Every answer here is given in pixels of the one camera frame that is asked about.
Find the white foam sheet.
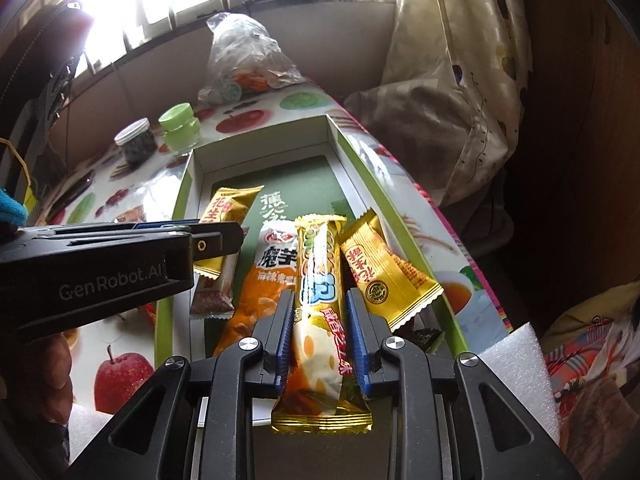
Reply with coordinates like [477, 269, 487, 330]
[67, 322, 561, 466]

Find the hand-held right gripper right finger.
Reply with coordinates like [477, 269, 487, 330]
[346, 287, 583, 480]

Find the dark zippered cloth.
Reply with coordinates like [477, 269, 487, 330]
[0, 2, 96, 201]

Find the long orange snack pouch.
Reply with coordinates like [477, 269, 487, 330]
[212, 222, 300, 361]

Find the small dark sachet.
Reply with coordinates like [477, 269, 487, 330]
[410, 327, 446, 348]

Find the small brown patterned sachet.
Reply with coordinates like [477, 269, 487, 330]
[189, 275, 236, 321]

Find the cream patterned curtain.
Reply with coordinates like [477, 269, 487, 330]
[345, 0, 531, 206]

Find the colourful printed bedding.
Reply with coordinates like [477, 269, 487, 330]
[542, 280, 640, 396]

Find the dark jar white lid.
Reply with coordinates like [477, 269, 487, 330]
[114, 118, 158, 166]

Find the green plastic jar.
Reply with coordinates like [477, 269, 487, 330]
[159, 102, 201, 156]

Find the green cardboard box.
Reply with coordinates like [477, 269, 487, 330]
[154, 114, 473, 480]

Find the blue knitted cloth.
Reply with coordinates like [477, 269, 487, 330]
[0, 187, 28, 226]

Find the long yellow snack bar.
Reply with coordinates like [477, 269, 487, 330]
[270, 212, 375, 436]

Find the clear plastic bag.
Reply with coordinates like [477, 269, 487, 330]
[197, 10, 306, 106]

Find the fruit print tablecloth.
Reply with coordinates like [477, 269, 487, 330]
[30, 77, 513, 416]

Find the brown fuzzy blanket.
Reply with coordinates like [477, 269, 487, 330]
[560, 375, 640, 461]

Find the gold candy wrapper red print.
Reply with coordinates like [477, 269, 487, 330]
[340, 209, 443, 333]

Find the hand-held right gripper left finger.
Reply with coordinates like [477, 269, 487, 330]
[65, 290, 297, 480]

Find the brown wooden wardrobe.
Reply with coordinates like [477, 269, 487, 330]
[500, 0, 640, 311]

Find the yellow strap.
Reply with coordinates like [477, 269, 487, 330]
[0, 139, 38, 211]

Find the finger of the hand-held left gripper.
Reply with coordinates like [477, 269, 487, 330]
[132, 217, 203, 233]
[187, 221, 247, 264]

